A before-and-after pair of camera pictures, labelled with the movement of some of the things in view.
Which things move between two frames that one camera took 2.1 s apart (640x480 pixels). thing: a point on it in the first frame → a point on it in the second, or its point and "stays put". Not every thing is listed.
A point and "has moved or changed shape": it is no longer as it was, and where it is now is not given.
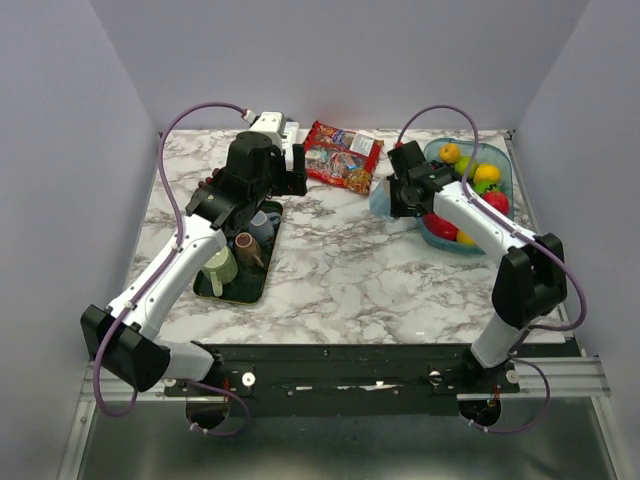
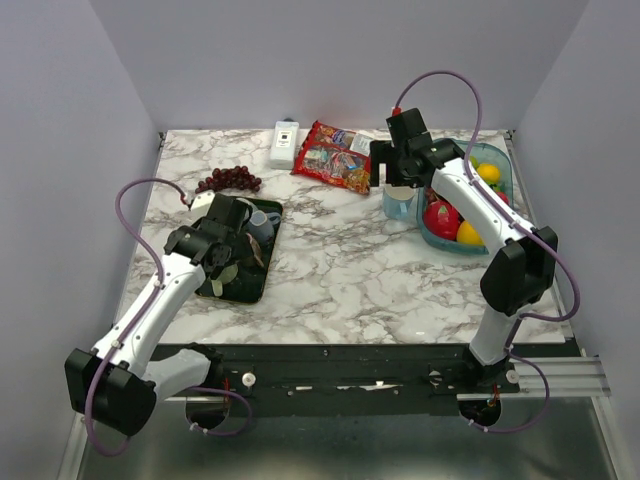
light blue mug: (380, 200) has moved or changed shape
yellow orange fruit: (487, 172) stays put
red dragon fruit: (440, 226) stays put
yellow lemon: (463, 238) stays put
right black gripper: (397, 208) → (382, 152)
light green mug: (222, 270) stays put
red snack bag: (340, 158) stays put
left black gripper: (291, 182) → (238, 239)
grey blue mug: (262, 226) stays put
